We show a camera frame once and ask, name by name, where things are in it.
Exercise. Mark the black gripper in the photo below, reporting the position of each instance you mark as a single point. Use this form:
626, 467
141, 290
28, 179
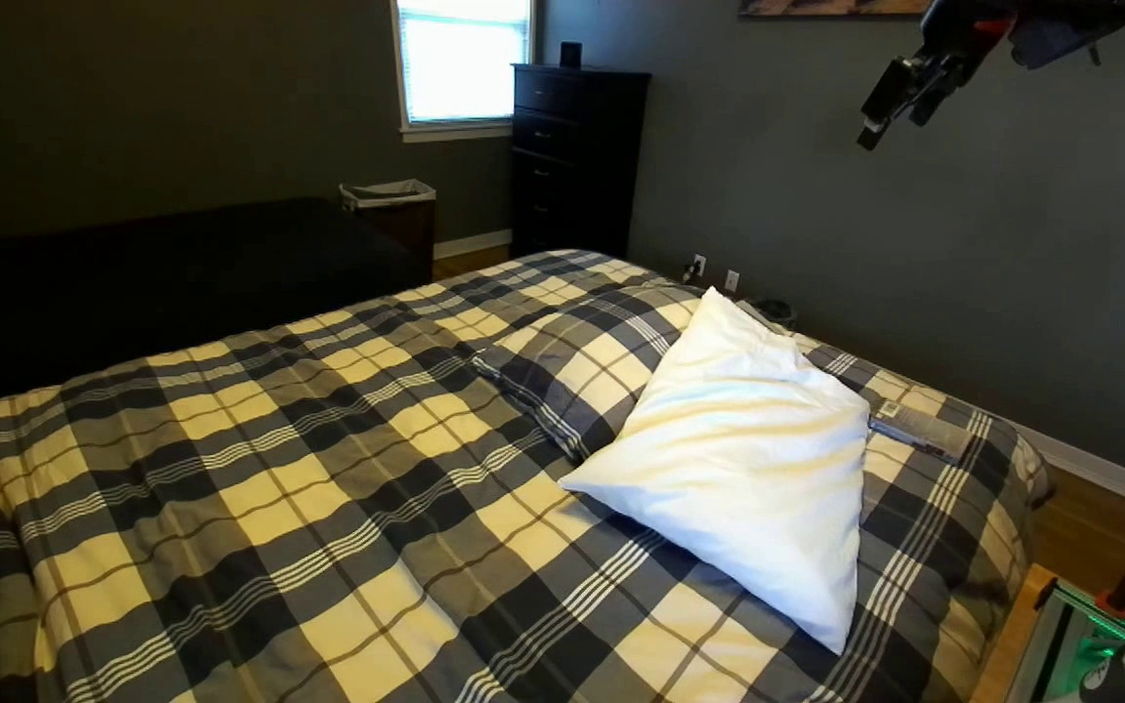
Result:
959, 29

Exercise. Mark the white pillow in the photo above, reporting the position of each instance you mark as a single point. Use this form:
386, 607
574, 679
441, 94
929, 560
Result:
745, 469

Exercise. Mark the plaid pillow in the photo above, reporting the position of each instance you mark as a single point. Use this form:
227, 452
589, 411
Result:
576, 376

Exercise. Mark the black tall dresser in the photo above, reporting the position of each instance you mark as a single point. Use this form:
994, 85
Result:
576, 157

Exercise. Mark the small dark object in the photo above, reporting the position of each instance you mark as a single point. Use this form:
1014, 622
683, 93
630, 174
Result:
574, 58

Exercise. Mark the white baseboard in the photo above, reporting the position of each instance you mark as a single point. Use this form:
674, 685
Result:
469, 245
1110, 469

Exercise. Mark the bright window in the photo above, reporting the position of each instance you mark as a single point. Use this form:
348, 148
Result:
465, 64

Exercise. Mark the dark bin with tray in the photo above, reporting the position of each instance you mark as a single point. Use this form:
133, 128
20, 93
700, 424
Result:
390, 218

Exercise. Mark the light wooden table board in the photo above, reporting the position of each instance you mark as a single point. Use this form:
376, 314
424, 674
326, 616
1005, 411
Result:
1005, 652

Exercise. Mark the green framed items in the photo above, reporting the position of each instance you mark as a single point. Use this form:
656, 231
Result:
1076, 646

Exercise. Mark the plaid bed comforter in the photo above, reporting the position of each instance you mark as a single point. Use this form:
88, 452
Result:
264, 454

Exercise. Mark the framed wall picture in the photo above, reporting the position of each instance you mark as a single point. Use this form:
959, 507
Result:
837, 8

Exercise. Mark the dark wrist camera box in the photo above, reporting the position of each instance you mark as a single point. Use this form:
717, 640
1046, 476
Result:
1057, 29

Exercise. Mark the white wall plug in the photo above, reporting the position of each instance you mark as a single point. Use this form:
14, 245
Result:
699, 271
734, 283

